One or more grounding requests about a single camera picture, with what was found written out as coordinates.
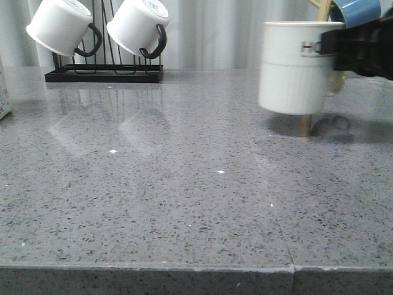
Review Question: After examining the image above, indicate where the blue ceramic mug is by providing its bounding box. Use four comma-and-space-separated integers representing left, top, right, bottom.
330, 0, 381, 28

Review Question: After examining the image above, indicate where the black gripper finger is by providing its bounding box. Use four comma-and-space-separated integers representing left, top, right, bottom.
320, 16, 392, 80

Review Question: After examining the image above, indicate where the white ribbed ceramic cup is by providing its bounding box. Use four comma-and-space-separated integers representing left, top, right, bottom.
259, 21, 344, 115

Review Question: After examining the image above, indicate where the white enamel mug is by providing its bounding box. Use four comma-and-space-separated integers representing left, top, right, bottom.
106, 0, 169, 59
26, 0, 103, 57

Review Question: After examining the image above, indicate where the wooden mug tree stand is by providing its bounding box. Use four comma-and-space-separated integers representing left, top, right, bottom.
306, 0, 348, 98

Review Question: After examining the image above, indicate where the left white enamel mug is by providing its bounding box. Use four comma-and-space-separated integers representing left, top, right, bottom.
26, 0, 103, 57

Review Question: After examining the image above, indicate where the black wire mug rack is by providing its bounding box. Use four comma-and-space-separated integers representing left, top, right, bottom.
45, 1, 163, 83

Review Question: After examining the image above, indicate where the right white enamel mug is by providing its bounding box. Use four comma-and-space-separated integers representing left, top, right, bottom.
106, 0, 169, 59

